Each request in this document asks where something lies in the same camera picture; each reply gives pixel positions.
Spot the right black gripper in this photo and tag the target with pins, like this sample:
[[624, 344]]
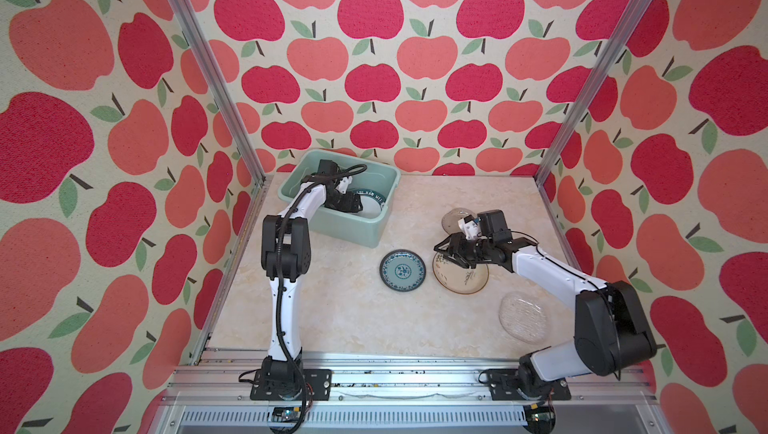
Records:
[[455, 243]]

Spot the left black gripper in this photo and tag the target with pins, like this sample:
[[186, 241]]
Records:
[[347, 201]]

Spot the cream plate with plant drawing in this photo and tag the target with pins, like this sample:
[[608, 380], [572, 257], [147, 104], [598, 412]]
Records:
[[459, 280]]

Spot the white plate lettered rim front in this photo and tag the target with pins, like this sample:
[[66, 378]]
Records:
[[372, 203]]

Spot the teal patterned small plate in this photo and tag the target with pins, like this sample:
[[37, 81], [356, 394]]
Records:
[[402, 270]]

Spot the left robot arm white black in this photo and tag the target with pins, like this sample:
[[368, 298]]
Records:
[[286, 257]]

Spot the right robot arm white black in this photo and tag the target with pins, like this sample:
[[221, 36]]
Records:
[[611, 328]]

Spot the mint green plastic bin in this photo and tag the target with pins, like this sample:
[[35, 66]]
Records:
[[380, 178]]

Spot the brown speckled square plate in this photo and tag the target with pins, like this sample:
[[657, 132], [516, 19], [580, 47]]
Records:
[[450, 221]]

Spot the clear glass textured plate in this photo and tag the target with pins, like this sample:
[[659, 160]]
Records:
[[523, 319]]

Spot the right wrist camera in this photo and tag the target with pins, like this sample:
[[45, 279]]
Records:
[[470, 228]]

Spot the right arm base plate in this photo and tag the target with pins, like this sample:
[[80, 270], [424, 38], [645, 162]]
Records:
[[521, 385]]

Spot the aluminium front rail frame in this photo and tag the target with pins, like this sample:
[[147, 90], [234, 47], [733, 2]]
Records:
[[402, 394]]

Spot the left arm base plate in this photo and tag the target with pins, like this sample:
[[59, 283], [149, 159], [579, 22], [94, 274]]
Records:
[[276, 384]]

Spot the left aluminium corner post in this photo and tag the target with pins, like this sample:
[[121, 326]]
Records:
[[207, 62]]

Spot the aluminium corner post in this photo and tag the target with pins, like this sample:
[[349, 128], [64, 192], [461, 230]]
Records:
[[207, 62], [614, 47]]

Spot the right aluminium corner post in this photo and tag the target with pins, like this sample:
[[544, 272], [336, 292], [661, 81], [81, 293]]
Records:
[[614, 47]]

